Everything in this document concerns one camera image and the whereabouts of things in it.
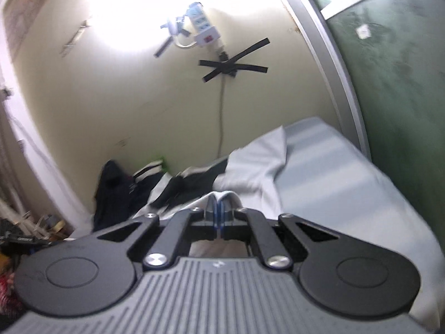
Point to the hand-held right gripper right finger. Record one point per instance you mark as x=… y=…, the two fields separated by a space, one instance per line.
x=223 y=215

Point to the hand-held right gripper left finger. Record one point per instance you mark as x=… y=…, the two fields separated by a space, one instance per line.
x=211 y=215

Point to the white shirt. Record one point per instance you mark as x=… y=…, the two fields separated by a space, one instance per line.
x=257 y=167

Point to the navy knit sweater white stripe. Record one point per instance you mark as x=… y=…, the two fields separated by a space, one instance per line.
x=187 y=184

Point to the striped blue bed sheet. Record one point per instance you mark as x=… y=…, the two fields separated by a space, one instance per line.
x=347 y=198

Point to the black tape cross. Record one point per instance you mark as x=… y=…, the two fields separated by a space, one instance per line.
x=231 y=65

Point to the clutter pile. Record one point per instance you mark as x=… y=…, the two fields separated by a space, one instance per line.
x=31 y=226

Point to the white power strip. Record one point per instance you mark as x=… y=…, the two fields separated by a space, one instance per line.
x=204 y=28

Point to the frosted glass door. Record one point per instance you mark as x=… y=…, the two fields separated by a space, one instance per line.
x=399 y=94

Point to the white glass sticker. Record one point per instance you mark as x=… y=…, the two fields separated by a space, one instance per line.
x=363 y=31

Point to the grey sliding door frame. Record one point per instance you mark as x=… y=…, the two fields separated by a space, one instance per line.
x=330 y=59

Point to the wall poster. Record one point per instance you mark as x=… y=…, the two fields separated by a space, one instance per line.
x=24 y=17

